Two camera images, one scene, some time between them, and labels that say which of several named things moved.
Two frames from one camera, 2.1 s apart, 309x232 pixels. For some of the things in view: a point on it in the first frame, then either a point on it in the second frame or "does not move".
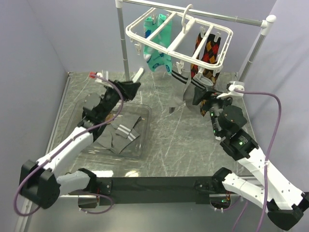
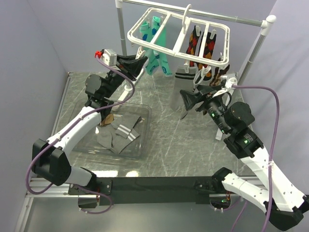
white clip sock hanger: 187,39 does not move
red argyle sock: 210,52 → 207,49
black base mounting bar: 123,190 does not move
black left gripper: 128,89 → 133,68
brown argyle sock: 212,73 → 218,73
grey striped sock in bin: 124,134 does not move
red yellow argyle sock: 194,68 → 192,47
